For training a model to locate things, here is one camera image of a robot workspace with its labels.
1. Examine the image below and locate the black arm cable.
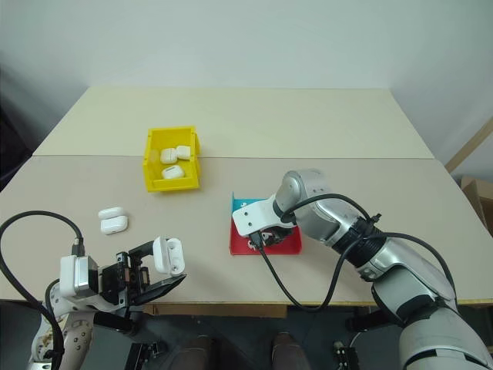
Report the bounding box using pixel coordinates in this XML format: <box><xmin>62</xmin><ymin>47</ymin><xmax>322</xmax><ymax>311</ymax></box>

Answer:
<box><xmin>248</xmin><ymin>192</ymin><xmax>465</xmax><ymax>312</ymax></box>
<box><xmin>0</xmin><ymin>210</ymin><xmax>86</xmax><ymax>370</ymax></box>

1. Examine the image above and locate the yellow plastic bin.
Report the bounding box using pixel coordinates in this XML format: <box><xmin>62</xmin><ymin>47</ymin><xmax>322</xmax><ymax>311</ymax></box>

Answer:
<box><xmin>143</xmin><ymin>125</ymin><xmax>203</xmax><ymax>193</ymax></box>

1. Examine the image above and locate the wooden beam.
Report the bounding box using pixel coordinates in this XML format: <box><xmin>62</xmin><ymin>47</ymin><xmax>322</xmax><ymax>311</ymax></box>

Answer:
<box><xmin>445</xmin><ymin>114</ymin><xmax>493</xmax><ymax>175</ymax></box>

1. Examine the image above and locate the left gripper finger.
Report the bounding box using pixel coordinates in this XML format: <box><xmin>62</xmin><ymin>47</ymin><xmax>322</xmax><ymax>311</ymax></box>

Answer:
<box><xmin>128</xmin><ymin>240</ymin><xmax>157</xmax><ymax>259</ymax></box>
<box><xmin>132</xmin><ymin>273</ymin><xmax>188</xmax><ymax>306</ymax></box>

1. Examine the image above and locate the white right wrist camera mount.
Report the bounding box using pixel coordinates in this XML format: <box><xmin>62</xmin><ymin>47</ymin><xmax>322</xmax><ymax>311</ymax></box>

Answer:
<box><xmin>231</xmin><ymin>194</ymin><xmax>298</xmax><ymax>237</ymax></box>

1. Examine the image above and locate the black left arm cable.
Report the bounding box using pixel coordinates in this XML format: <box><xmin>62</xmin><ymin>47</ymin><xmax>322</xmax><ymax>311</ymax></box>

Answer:
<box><xmin>0</xmin><ymin>210</ymin><xmax>86</xmax><ymax>370</ymax></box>

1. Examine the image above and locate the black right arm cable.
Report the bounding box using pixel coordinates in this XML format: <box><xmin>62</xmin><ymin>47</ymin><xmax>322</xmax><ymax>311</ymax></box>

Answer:
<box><xmin>248</xmin><ymin>192</ymin><xmax>465</xmax><ymax>312</ymax></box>

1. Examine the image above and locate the brown cardboard box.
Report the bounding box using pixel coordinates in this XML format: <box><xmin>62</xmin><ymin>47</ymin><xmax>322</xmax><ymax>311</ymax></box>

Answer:
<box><xmin>459</xmin><ymin>174</ymin><xmax>493</xmax><ymax>241</ymax></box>

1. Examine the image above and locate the black box under table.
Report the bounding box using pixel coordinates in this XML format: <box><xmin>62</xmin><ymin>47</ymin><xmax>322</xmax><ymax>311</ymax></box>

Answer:
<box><xmin>330</xmin><ymin>338</ymin><xmax>362</xmax><ymax>370</ymax></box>

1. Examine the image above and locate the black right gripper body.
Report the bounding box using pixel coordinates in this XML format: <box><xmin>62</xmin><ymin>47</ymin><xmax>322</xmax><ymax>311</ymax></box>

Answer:
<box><xmin>265</xmin><ymin>226</ymin><xmax>297</xmax><ymax>247</ymax></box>

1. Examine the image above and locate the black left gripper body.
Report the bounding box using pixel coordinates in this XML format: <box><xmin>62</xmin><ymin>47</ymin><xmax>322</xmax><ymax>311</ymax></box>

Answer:
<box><xmin>98</xmin><ymin>250</ymin><xmax>155</xmax><ymax>308</ymax></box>

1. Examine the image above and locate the red and blue tray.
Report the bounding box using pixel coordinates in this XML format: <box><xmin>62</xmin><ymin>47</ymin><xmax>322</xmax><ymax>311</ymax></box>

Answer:
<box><xmin>229</xmin><ymin>190</ymin><xmax>304</xmax><ymax>257</ymax></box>

